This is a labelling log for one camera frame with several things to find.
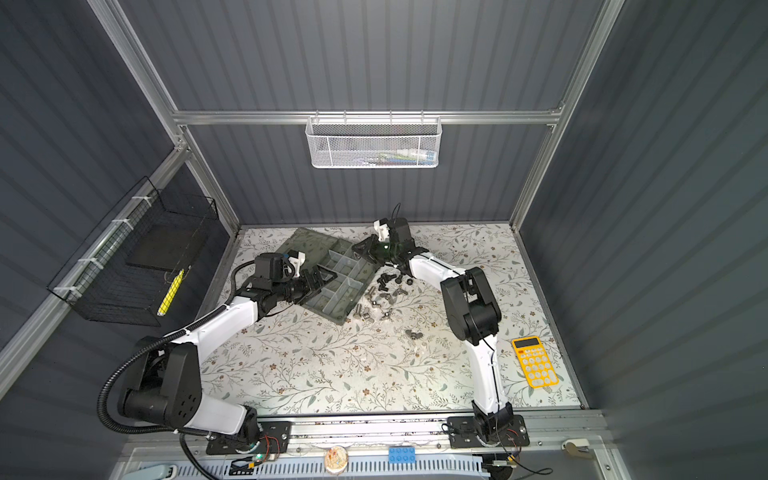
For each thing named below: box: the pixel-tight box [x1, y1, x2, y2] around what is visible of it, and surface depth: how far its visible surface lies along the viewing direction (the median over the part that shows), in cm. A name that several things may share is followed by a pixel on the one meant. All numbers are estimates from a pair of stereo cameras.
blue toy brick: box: [388, 447, 417, 464], surface depth 71 cm
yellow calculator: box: [511, 336, 560, 389], surface depth 86 cm
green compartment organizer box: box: [277, 227, 381, 325], surface depth 107 cm
